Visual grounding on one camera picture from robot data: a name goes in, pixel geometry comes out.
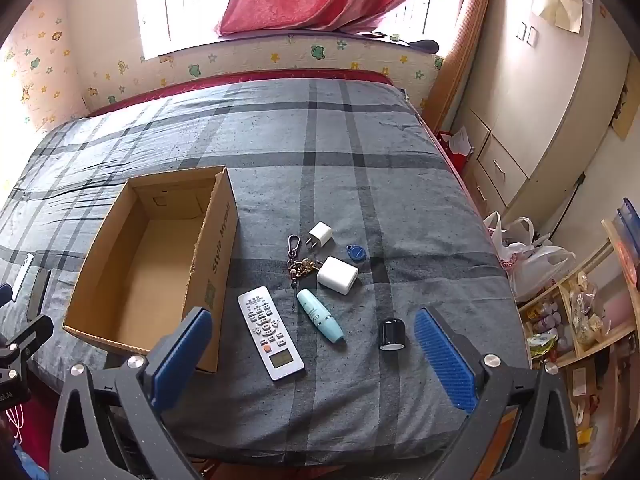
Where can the blue key fob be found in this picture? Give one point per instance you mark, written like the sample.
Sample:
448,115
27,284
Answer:
356,253

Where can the red cloth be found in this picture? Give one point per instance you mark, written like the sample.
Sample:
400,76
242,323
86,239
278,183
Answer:
40,435

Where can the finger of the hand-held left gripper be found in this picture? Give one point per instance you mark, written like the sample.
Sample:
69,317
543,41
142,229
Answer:
4,293
30,334

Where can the black smartphone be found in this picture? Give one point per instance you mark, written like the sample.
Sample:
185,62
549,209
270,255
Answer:
39,291

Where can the wooden shelf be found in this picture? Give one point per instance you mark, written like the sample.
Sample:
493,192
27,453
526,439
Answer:
595,310

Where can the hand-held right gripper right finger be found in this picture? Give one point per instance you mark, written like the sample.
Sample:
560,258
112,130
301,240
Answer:
445,365

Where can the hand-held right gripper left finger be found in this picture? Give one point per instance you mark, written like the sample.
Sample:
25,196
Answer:
182,355

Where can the red gift bag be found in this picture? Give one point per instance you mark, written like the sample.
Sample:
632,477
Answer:
452,147

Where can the white smartphone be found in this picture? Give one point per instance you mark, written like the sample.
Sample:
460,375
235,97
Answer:
22,275

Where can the dark oval object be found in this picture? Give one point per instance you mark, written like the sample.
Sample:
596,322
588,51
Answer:
425,45

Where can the teal cosmetic bottle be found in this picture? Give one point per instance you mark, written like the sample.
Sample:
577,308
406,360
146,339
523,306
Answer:
320,316

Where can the grey plaid bed sheet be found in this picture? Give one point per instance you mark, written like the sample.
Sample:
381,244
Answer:
350,160

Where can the cream wardrobe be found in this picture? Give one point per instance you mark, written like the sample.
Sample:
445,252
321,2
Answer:
550,110

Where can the small white charger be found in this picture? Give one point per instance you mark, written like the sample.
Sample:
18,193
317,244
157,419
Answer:
320,235

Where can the large white charger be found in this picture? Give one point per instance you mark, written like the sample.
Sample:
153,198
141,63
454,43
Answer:
337,275

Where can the small black jar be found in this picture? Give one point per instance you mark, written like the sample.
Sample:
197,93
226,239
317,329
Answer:
391,334

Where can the white remote control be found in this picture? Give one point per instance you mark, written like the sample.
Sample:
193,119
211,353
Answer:
267,332

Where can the white plastic bag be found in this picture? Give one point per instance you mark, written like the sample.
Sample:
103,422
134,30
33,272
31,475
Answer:
512,237
537,267

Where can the brown cardboard box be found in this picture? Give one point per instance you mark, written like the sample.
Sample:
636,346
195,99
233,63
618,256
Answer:
150,270

